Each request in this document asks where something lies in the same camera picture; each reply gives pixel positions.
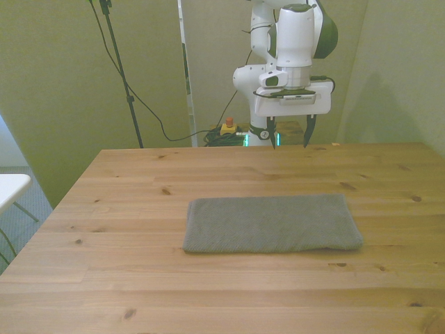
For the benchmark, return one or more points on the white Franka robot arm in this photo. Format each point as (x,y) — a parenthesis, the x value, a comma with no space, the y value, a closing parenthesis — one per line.
(295,38)

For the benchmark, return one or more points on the white vertical panel edge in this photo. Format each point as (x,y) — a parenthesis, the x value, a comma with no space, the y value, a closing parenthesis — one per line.
(189,111)

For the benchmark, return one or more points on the black tripod stand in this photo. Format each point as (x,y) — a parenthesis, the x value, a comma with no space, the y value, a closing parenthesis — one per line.
(120,69)

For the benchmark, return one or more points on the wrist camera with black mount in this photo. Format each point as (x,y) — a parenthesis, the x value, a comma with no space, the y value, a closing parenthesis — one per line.
(299,99)

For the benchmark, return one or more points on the white folding table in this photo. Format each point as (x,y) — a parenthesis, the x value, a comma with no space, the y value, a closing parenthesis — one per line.
(12,189)

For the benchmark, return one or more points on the grey towel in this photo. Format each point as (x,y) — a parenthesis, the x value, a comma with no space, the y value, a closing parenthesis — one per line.
(271,224)

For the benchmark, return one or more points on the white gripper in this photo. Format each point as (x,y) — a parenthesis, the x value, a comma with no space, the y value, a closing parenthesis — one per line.
(321,101)

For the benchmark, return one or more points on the yellow emergency stop button box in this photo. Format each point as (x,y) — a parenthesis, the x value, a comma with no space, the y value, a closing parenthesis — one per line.
(228,128)

